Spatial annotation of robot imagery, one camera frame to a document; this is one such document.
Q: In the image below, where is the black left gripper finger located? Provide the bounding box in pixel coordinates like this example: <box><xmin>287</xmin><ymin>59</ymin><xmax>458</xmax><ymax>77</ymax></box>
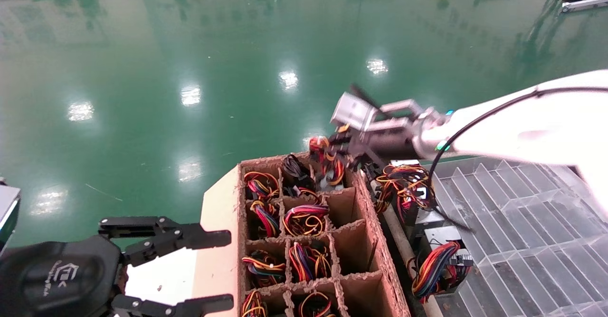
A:
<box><xmin>98</xmin><ymin>216</ymin><xmax>232</xmax><ymax>267</ymax></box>
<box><xmin>111</xmin><ymin>294</ymin><xmax>235</xmax><ymax>317</ymax></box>

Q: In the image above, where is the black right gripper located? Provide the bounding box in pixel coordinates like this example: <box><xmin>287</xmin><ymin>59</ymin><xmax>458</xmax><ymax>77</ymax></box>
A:
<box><xmin>328</xmin><ymin>115</ymin><xmax>423</xmax><ymax>173</ymax></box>

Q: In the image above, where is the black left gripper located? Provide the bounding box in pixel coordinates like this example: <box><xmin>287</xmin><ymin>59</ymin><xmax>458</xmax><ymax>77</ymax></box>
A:
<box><xmin>0</xmin><ymin>235</ymin><xmax>128</xmax><ymax>317</ymax></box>

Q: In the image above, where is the power supply with coloured wires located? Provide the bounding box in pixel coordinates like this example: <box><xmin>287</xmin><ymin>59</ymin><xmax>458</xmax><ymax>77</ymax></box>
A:
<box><xmin>244</xmin><ymin>171</ymin><xmax>281</xmax><ymax>200</ymax></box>
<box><xmin>241</xmin><ymin>289</ymin><xmax>268</xmax><ymax>317</ymax></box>
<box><xmin>283</xmin><ymin>204</ymin><xmax>331</xmax><ymax>237</ymax></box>
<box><xmin>308</xmin><ymin>135</ymin><xmax>347</xmax><ymax>192</ymax></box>
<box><xmin>289</xmin><ymin>241</ymin><xmax>333</xmax><ymax>282</ymax></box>
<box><xmin>298</xmin><ymin>291</ymin><xmax>334</xmax><ymax>317</ymax></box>
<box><xmin>362</xmin><ymin>159</ymin><xmax>446</xmax><ymax>246</ymax></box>
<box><xmin>411</xmin><ymin>226</ymin><xmax>474</xmax><ymax>304</ymax></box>
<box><xmin>242</xmin><ymin>250</ymin><xmax>287</xmax><ymax>288</ymax></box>
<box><xmin>250</xmin><ymin>199</ymin><xmax>282</xmax><ymax>238</ymax></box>

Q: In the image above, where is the brown cardboard divider box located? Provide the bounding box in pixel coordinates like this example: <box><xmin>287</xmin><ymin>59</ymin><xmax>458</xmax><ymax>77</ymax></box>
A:
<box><xmin>194</xmin><ymin>152</ymin><xmax>412</xmax><ymax>317</ymax></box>

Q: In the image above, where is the white pipe beside box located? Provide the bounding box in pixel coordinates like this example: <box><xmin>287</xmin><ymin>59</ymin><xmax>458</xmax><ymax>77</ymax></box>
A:
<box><xmin>381</xmin><ymin>204</ymin><xmax>443</xmax><ymax>317</ymax></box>

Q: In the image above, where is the clear acrylic divider tray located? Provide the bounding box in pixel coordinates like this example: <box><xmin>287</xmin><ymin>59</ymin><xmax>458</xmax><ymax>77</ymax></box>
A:
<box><xmin>429</xmin><ymin>158</ymin><xmax>608</xmax><ymax>317</ymax></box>

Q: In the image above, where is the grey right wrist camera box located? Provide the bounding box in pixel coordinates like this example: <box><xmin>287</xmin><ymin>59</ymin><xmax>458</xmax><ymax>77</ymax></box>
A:
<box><xmin>331</xmin><ymin>92</ymin><xmax>377</xmax><ymax>132</ymax></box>

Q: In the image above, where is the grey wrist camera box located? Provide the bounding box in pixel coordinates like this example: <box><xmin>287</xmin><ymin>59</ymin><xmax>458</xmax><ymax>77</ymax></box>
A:
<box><xmin>331</xmin><ymin>92</ymin><xmax>377</xmax><ymax>132</ymax></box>
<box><xmin>0</xmin><ymin>178</ymin><xmax>21</xmax><ymax>253</ymax></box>

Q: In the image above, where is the power supply with black wires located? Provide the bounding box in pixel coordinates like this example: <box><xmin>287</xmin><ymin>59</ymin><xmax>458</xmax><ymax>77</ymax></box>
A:
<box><xmin>283</xmin><ymin>154</ymin><xmax>318</xmax><ymax>197</ymax></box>

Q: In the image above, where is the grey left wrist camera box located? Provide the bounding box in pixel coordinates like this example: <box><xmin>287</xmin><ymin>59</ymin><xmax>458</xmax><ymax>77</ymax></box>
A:
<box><xmin>0</xmin><ymin>178</ymin><xmax>21</xmax><ymax>253</ymax></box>

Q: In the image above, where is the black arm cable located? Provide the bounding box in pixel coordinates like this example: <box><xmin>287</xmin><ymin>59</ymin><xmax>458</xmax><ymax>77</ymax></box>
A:
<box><xmin>429</xmin><ymin>86</ymin><xmax>608</xmax><ymax>234</ymax></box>

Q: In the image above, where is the white metal floor frame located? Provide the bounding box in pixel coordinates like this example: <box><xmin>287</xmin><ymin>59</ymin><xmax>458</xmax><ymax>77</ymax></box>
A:
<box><xmin>561</xmin><ymin>0</ymin><xmax>608</xmax><ymax>14</ymax></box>

